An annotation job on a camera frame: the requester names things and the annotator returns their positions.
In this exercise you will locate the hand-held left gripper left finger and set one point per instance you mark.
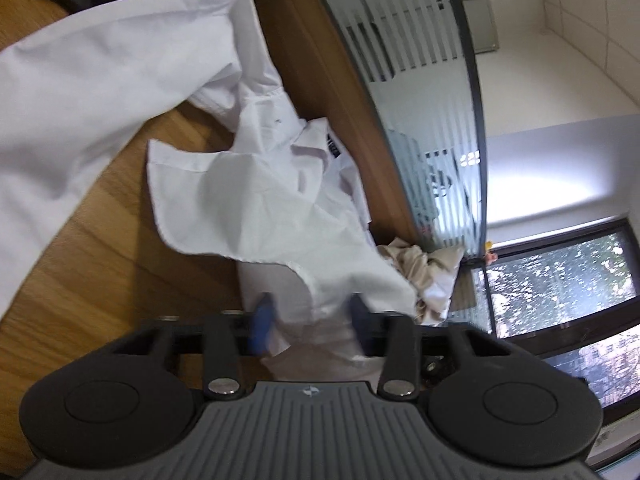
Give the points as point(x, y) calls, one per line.
point(262, 325)

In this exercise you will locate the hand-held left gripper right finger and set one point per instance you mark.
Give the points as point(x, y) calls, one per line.
point(362, 325)

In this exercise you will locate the white short-sleeved shirt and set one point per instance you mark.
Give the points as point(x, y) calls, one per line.
point(260, 200)

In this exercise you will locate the white long-sleeved coat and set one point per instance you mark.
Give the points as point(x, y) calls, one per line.
point(100, 85)

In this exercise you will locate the beige crumpled garment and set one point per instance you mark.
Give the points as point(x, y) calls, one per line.
point(430, 265)

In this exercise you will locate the pink toy figure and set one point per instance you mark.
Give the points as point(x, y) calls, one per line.
point(492, 258)

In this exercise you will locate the dark-framed window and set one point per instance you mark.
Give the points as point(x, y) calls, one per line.
point(550, 285)

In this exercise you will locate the striped frosted glass partition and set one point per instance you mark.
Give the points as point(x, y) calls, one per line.
point(400, 85)

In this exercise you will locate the grey metal filing cabinet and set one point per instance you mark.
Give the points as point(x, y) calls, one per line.
point(477, 10)

